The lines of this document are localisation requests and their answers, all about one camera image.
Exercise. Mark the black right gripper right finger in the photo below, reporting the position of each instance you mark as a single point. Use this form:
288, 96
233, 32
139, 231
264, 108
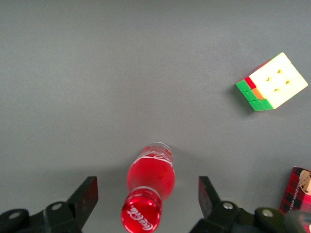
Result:
209, 199

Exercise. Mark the red tartan cookie box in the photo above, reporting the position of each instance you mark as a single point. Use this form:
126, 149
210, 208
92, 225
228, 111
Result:
296, 191

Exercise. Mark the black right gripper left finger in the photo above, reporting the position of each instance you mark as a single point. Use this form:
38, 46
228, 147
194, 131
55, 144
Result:
83, 196

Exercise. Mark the red coke bottle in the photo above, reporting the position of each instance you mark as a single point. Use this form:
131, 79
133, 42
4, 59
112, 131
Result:
150, 177

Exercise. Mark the yellow-faced puzzle cube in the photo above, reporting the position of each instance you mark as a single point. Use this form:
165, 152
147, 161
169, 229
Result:
277, 82

